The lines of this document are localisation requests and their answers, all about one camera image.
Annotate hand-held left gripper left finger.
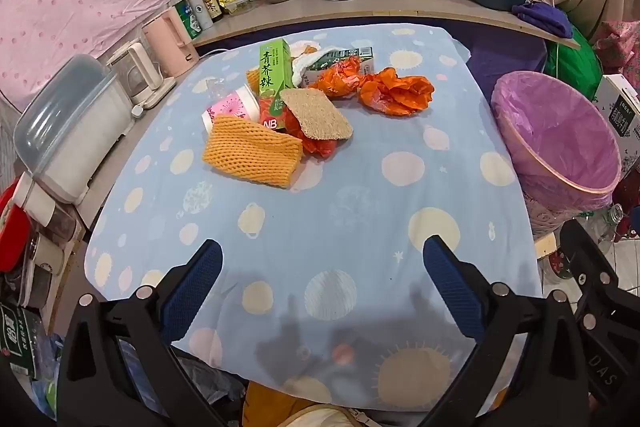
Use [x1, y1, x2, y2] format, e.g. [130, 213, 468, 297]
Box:
[56, 238, 236, 427]

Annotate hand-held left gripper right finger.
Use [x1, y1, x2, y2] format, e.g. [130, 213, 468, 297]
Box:
[422, 234, 591, 427]

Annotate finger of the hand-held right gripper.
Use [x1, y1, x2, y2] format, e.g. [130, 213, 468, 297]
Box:
[559, 218, 640, 406]

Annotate pink lined trash bin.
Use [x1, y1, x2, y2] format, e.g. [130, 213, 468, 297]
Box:
[490, 72, 623, 238]

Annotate clear glass jar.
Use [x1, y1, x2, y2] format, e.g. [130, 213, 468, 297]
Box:
[597, 203, 626, 238]

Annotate blue printed blanket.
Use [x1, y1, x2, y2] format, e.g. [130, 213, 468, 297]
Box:
[84, 27, 543, 413]

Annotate large orange foam net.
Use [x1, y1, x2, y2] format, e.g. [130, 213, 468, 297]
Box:
[201, 114, 304, 190]

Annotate blue plastic bag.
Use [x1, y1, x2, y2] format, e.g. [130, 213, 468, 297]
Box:
[30, 332, 66, 418]

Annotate white cardboard box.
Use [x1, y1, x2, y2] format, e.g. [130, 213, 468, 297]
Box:
[594, 74, 640, 138]

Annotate green packet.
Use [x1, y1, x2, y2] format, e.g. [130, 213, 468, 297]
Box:
[0, 302, 46, 380]

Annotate white jar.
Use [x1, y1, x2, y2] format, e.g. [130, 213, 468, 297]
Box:
[12, 174, 56, 228]

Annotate crumpled orange plastic bag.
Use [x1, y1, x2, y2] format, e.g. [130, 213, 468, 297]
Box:
[272, 102, 346, 158]
[359, 67, 435, 118]
[307, 57, 368, 100]

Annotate white container grey lid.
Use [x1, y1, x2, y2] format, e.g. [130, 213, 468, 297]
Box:
[12, 54, 136, 208]

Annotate pink paper cup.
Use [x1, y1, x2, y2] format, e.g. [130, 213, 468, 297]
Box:
[201, 87, 261, 132]

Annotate red lid jar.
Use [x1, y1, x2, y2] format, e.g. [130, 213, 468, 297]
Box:
[0, 187, 31, 268]

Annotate brown loofah pad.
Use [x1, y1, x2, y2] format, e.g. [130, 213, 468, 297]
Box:
[279, 88, 353, 142]

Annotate green plastic bag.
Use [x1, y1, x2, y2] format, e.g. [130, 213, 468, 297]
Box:
[544, 27, 603, 94]

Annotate white electric kettle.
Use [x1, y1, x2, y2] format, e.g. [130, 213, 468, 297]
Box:
[107, 39, 178, 110]

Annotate green paper box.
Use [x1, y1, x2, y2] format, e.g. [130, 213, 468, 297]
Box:
[257, 38, 301, 134]

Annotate white foam net strip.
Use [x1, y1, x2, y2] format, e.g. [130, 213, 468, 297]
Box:
[287, 39, 326, 88]

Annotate pink kettle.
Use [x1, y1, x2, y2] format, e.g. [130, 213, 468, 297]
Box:
[142, 7, 201, 78]

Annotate green white drink carton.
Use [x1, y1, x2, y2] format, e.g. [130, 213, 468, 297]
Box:
[304, 47, 376, 85]

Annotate purple cloth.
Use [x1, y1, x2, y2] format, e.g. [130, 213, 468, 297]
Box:
[511, 1, 573, 38]

